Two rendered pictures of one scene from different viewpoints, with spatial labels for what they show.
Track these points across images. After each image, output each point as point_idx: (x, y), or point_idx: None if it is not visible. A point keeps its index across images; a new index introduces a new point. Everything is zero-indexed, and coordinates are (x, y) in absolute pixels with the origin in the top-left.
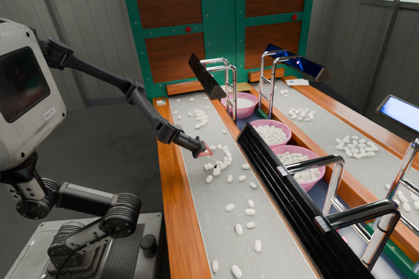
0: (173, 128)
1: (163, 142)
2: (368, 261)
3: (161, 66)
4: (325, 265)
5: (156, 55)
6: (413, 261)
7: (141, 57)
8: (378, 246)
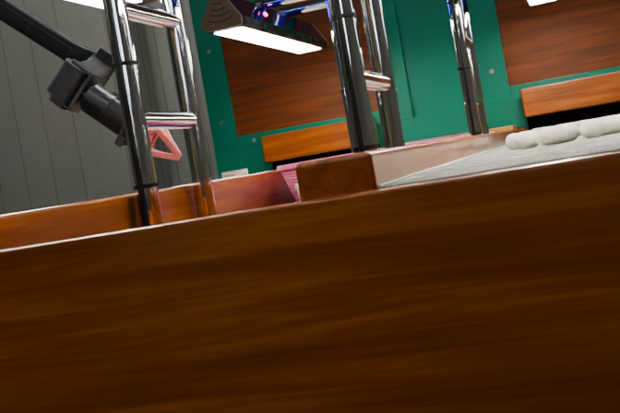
0: (76, 66)
1: (57, 104)
2: (112, 53)
3: (256, 88)
4: None
5: (244, 56)
6: None
7: (208, 64)
8: None
